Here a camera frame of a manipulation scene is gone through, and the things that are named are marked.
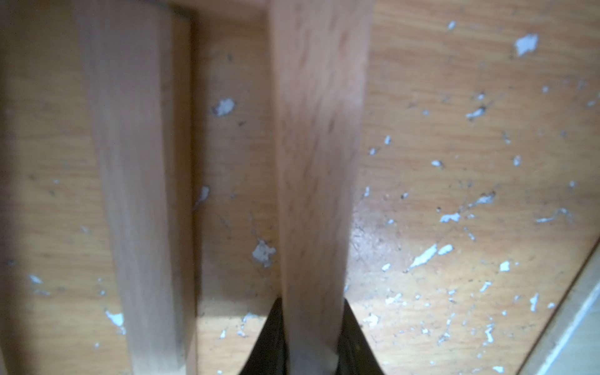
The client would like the pale plywood board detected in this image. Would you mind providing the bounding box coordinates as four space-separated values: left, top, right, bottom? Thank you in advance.
518 243 599 375

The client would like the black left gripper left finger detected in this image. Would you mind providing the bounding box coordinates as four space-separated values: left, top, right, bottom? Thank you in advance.
239 298 287 375

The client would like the wooden easel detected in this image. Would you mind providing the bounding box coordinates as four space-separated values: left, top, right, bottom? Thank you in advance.
73 1 373 374

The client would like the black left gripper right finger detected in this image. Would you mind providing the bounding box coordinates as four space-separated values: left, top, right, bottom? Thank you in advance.
336 299 384 375

